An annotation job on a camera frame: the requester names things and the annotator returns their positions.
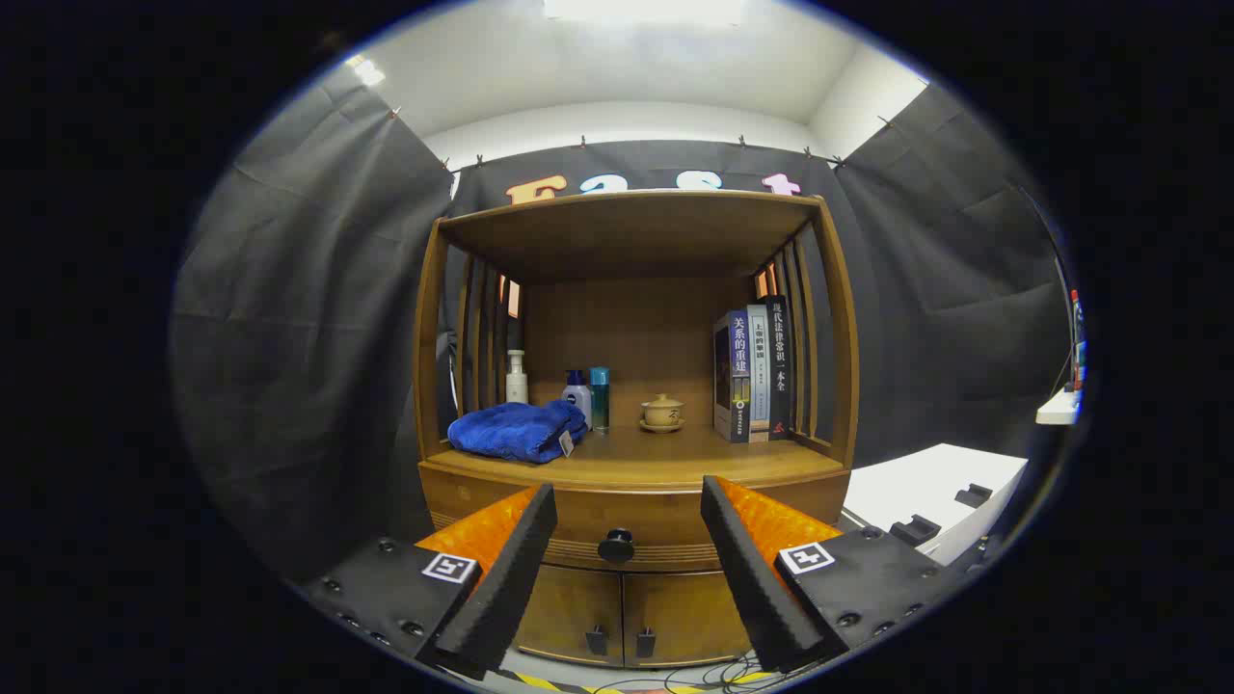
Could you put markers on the beige lidded teacup with saucer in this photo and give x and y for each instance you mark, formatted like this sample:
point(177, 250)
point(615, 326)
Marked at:
point(663, 413)

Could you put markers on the black round drawer knob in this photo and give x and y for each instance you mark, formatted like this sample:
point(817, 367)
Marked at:
point(616, 546)

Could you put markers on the clear bottle red label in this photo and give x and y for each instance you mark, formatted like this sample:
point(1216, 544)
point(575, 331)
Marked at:
point(1077, 347)

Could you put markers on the white pump bottle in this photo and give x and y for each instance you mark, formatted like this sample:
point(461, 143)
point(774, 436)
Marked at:
point(517, 386)

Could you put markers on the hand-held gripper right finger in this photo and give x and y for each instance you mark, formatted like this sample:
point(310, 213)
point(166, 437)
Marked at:
point(752, 578)

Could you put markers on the teal blue bottle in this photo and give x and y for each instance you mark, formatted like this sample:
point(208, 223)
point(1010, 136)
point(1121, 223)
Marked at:
point(600, 400)

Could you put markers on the wooden drawer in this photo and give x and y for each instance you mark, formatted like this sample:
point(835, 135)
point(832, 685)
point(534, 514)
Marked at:
point(656, 511)

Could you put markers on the white bottle blue cap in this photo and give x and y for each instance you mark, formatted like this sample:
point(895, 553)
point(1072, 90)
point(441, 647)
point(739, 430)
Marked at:
point(578, 397)

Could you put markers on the wooden cabinet door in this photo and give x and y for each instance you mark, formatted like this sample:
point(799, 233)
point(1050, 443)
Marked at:
point(684, 617)
point(569, 612)

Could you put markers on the blue folded towel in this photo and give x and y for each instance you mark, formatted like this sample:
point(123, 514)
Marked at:
point(511, 432)

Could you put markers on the blue spine book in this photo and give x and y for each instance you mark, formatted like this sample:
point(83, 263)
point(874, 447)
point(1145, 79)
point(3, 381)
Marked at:
point(737, 376)

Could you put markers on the white low cabinet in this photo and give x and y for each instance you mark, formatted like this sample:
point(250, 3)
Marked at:
point(925, 482)

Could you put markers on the ceiling light panel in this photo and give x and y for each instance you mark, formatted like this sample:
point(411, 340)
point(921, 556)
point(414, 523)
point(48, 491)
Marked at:
point(646, 10)

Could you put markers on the yellow black floor tape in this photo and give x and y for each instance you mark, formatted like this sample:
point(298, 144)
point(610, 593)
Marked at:
point(535, 682)

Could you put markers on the wooden cabinet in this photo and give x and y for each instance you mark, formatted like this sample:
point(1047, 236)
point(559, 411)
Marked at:
point(636, 318)

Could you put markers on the black spine book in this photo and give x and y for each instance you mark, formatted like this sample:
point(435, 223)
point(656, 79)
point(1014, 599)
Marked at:
point(779, 366)

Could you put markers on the wooden countertop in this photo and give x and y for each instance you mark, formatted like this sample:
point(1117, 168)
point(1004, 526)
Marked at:
point(656, 458)

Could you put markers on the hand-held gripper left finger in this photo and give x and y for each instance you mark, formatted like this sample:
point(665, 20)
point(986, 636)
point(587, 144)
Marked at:
point(501, 588)

